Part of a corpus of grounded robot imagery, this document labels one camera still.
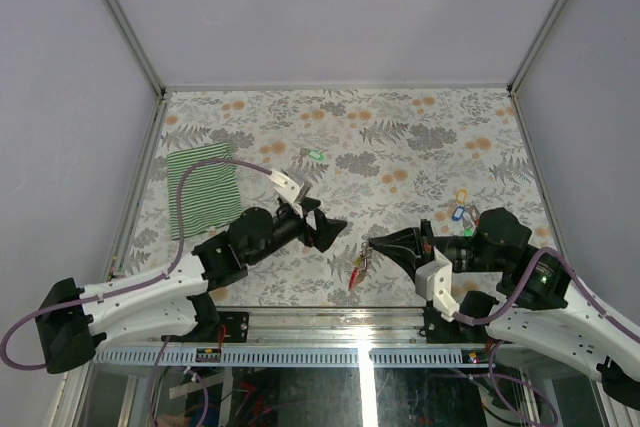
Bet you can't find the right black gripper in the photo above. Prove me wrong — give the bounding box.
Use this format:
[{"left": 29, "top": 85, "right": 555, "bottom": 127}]
[{"left": 367, "top": 217, "right": 503, "bottom": 282}]

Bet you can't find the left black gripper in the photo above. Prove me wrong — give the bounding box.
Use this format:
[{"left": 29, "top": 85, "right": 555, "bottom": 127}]
[{"left": 249, "top": 199, "right": 347, "bottom": 268}]

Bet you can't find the grey red key ring holder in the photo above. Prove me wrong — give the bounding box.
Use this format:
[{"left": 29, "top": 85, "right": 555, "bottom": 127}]
[{"left": 348, "top": 241, "right": 372, "bottom": 291}]

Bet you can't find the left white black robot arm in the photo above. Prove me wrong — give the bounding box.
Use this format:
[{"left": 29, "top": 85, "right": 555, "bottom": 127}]
[{"left": 36, "top": 199, "right": 347, "bottom": 374}]

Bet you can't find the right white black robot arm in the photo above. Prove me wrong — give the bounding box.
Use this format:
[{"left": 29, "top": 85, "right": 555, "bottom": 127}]
[{"left": 368, "top": 208, "right": 639, "bottom": 409}]

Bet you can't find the blue key tag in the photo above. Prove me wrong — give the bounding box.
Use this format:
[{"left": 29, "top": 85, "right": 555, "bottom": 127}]
[{"left": 451, "top": 205, "right": 465, "bottom": 222}]

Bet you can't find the yellow key tag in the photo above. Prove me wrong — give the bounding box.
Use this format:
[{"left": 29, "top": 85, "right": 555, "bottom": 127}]
[{"left": 455, "top": 189, "right": 467, "bottom": 205}]

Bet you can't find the green striped cloth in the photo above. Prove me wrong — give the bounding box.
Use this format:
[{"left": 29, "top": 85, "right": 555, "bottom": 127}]
[{"left": 167, "top": 143, "right": 242, "bottom": 240}]

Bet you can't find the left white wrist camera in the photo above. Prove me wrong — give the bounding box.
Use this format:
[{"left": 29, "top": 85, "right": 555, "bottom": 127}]
[{"left": 267, "top": 169, "right": 311, "bottom": 216}]

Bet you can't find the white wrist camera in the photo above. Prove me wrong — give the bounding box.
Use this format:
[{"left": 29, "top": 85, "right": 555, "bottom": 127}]
[
  {"left": 415, "top": 248, "right": 460, "bottom": 322},
  {"left": 267, "top": 169, "right": 311, "bottom": 216}
]

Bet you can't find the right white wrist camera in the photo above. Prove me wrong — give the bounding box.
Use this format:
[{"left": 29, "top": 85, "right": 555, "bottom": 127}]
[{"left": 415, "top": 248, "right": 460, "bottom": 322}]

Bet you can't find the aluminium front rail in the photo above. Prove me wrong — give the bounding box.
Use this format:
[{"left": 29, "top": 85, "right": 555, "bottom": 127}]
[{"left": 94, "top": 307, "right": 492, "bottom": 368}]

